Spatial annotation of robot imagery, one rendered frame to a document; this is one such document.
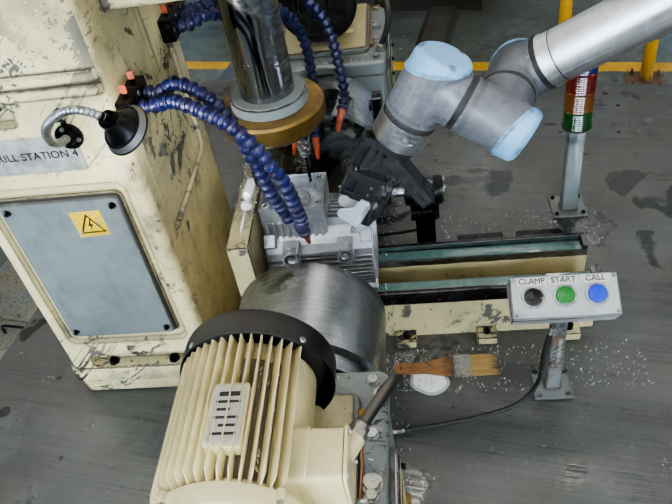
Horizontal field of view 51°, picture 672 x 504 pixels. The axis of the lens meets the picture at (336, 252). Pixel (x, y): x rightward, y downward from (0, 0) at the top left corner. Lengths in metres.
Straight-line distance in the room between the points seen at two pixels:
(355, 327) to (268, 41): 0.45
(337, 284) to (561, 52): 0.49
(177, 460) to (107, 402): 0.84
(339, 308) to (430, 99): 0.34
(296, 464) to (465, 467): 0.62
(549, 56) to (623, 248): 0.64
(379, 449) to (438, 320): 0.58
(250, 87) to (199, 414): 0.59
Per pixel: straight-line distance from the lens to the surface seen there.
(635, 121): 2.09
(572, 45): 1.16
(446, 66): 1.06
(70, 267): 1.29
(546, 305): 1.19
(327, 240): 1.31
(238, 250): 1.22
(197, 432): 0.73
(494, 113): 1.08
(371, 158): 1.17
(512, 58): 1.20
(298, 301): 1.07
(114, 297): 1.32
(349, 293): 1.11
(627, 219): 1.76
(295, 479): 0.73
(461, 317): 1.45
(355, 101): 1.55
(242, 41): 1.12
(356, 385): 0.97
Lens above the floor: 1.93
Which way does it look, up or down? 42 degrees down
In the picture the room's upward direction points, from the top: 11 degrees counter-clockwise
